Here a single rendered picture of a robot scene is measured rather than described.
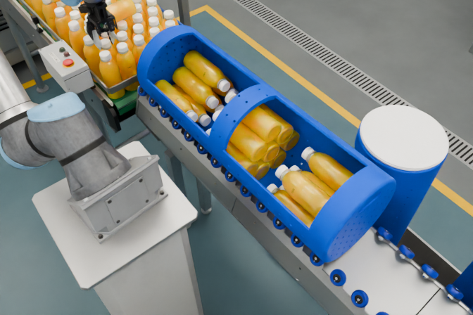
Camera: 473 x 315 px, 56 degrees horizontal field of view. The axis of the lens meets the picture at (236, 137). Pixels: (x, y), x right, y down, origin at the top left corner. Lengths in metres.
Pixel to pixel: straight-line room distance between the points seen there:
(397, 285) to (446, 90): 2.22
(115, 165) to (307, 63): 2.45
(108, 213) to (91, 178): 0.10
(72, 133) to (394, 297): 0.93
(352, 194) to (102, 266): 0.61
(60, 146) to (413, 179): 1.02
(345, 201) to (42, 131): 0.71
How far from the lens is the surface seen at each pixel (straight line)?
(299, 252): 1.33
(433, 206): 2.70
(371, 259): 1.37
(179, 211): 1.14
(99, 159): 1.04
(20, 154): 1.16
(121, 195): 1.05
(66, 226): 1.19
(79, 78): 1.70
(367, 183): 1.11
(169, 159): 1.93
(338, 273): 1.27
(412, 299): 1.35
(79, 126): 1.04
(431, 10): 4.16
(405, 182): 1.48
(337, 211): 1.09
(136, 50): 1.76
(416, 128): 1.56
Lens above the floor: 2.12
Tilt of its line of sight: 49 degrees down
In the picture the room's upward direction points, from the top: 1 degrees counter-clockwise
